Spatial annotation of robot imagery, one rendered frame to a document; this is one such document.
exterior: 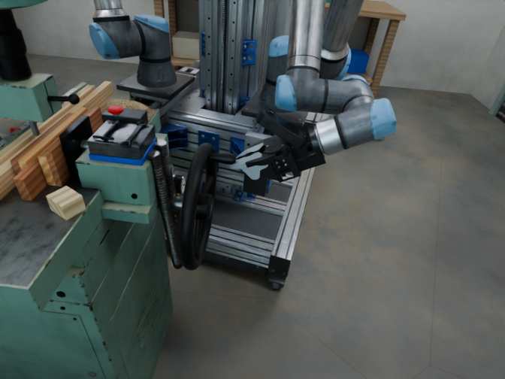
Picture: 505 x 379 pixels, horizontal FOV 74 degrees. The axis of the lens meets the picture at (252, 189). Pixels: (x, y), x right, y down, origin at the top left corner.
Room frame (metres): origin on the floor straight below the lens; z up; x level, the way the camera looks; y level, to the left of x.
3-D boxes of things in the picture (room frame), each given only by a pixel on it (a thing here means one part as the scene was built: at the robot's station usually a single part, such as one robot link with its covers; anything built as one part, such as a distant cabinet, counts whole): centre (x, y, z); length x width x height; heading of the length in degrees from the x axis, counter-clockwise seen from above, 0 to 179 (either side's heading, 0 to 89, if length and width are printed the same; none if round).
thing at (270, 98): (1.18, -0.06, 0.87); 0.15 x 0.15 x 0.10
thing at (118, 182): (0.56, 0.26, 0.91); 0.15 x 0.14 x 0.09; 179
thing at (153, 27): (1.28, 0.42, 0.98); 0.13 x 0.12 x 0.14; 135
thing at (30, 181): (0.56, 0.40, 0.92); 0.23 x 0.02 x 0.05; 179
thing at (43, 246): (0.57, 0.35, 0.87); 0.61 x 0.30 x 0.06; 179
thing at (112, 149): (0.57, 0.26, 0.99); 0.13 x 0.11 x 0.06; 179
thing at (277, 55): (1.18, -0.07, 0.98); 0.13 x 0.12 x 0.14; 92
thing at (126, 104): (0.81, 0.36, 0.92); 0.14 x 0.09 x 0.04; 89
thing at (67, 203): (0.43, 0.32, 0.92); 0.05 x 0.04 x 0.03; 60
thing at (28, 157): (0.60, 0.42, 0.93); 0.24 x 0.01 x 0.06; 179
